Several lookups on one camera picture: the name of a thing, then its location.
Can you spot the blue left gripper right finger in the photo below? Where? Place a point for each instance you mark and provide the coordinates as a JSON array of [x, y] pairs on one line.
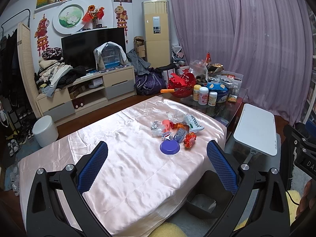
[[225, 172]]

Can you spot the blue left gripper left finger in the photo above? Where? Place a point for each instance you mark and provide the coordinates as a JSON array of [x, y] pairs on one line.
[[89, 166]]

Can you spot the red foil wrapper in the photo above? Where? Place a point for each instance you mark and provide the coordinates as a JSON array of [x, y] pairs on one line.
[[189, 140]]

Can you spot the green white snack bag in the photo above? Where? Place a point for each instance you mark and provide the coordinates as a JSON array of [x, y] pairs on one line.
[[193, 124]]

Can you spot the grey foil packet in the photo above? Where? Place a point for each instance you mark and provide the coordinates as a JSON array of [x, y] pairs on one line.
[[180, 135]]

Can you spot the blue plastic lid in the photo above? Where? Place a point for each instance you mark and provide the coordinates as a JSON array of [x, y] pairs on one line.
[[169, 147]]

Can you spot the clear plastic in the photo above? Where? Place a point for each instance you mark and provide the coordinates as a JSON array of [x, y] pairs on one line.
[[157, 128]]

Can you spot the orange wrapper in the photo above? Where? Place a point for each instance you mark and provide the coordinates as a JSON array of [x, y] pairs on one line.
[[178, 126]]

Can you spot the pink plastic cup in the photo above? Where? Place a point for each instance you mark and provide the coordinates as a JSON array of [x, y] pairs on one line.
[[168, 125]]

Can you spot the black trash bin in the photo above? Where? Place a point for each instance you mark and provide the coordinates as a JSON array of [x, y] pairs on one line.
[[208, 198]]

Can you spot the person's right hand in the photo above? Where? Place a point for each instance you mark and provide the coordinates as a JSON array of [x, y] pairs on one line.
[[306, 202]]

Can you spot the white folding lap desk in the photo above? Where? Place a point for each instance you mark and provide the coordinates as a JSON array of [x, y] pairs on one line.
[[256, 130]]

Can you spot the pink satin tablecloth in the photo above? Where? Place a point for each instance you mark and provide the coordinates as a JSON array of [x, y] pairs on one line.
[[138, 187]]

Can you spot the small white supplement bottle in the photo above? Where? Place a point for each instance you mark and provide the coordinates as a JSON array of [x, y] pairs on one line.
[[212, 98]]

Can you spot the blue cookie tin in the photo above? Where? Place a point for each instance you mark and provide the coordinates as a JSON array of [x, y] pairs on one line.
[[220, 89]]

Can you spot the yellow fluffy cushion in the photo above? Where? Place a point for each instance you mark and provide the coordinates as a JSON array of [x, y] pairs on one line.
[[167, 230]]

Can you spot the pink label white bottle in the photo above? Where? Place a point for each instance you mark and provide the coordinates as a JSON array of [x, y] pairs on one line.
[[203, 95]]

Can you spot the yellow lid white bottle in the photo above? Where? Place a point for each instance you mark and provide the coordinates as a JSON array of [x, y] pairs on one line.
[[196, 89]]

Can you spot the beige TV cabinet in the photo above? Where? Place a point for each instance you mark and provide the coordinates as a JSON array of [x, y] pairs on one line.
[[87, 94]]

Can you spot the clear plastic storage box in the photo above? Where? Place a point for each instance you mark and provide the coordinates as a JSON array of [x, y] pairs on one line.
[[233, 81]]

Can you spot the red plastic basket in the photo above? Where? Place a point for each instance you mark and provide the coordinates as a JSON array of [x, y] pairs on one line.
[[182, 84]]

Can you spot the pile of clothes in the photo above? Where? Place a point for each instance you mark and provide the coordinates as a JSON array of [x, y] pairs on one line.
[[54, 73]]

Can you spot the purple bag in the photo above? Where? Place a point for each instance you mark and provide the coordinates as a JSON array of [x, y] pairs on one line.
[[149, 84]]

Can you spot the blue bird cage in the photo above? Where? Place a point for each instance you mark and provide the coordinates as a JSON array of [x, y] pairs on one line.
[[111, 56]]

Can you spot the black flat television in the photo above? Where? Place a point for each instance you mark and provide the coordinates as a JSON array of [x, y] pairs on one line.
[[78, 49]]

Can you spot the cardboard box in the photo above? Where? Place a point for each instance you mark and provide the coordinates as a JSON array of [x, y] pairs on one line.
[[139, 46]]

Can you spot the purple curtain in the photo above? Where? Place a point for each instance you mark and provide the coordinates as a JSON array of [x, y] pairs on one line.
[[269, 42]]

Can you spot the red flags sunflower vase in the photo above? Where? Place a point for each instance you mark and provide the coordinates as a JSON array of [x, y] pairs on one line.
[[93, 14]]

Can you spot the red hanging doll ornament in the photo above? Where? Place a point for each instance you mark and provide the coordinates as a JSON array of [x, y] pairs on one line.
[[121, 18]]

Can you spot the beige standing air conditioner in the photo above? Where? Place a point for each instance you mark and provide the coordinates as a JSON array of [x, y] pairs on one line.
[[156, 15]]

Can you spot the orange handle tool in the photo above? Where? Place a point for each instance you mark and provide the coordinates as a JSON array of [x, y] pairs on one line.
[[162, 91]]

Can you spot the red fish wall ornament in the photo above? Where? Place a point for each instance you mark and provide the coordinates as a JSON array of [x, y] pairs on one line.
[[41, 35]]

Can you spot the round lotus wall picture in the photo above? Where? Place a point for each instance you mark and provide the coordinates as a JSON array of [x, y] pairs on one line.
[[69, 17]]

